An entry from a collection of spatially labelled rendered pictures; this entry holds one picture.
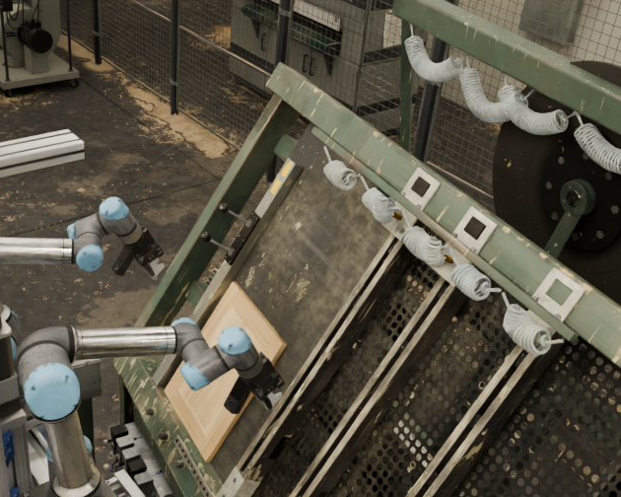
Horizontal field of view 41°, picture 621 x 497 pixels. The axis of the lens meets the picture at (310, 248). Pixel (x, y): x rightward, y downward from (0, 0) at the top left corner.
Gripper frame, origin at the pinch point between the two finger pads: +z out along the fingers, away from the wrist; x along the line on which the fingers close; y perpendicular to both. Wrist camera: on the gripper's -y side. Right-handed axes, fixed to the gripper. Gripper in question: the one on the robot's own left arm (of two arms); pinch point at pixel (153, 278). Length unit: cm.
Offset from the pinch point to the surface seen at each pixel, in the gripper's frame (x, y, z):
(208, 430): -36, -18, 36
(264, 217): -8.6, 41.8, 2.6
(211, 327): -11.6, 5.3, 25.2
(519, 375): -123, 42, -20
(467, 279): -105, 47, -37
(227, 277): -6.8, 20.4, 15.8
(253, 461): -65, -14, 23
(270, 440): -66, -7, 18
